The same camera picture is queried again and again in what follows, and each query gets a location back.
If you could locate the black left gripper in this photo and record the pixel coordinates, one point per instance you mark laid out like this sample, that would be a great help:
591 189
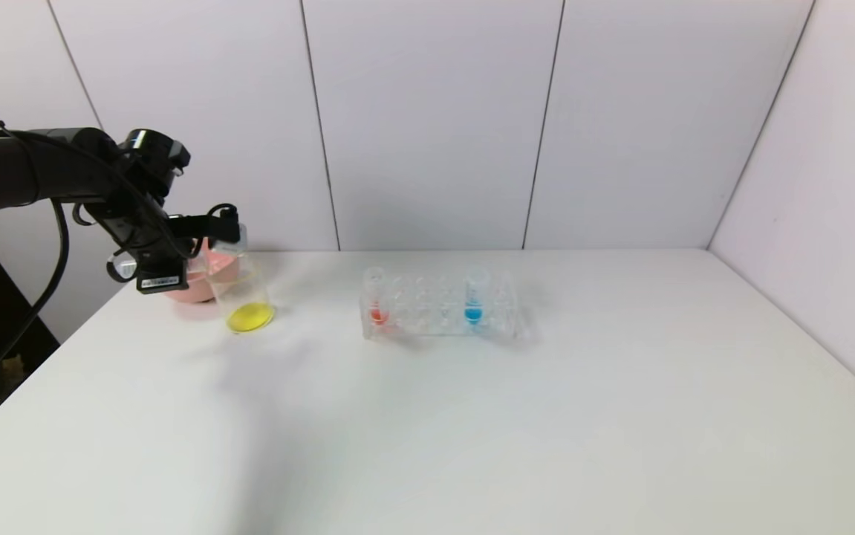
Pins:
162 278

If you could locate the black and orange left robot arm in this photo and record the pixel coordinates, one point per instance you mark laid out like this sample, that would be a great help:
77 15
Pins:
26 171

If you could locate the clear glass beaker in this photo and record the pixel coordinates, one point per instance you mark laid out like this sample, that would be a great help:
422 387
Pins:
249 316

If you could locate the test tube with red pigment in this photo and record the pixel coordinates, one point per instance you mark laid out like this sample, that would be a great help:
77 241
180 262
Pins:
378 313

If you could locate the clear plastic test tube rack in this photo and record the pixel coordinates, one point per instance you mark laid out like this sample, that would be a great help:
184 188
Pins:
427 312

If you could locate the test tube with blue pigment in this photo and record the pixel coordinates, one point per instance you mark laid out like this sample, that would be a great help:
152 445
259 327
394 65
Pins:
474 313

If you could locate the pink bowl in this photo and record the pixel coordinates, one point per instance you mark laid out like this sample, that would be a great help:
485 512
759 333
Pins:
200 286

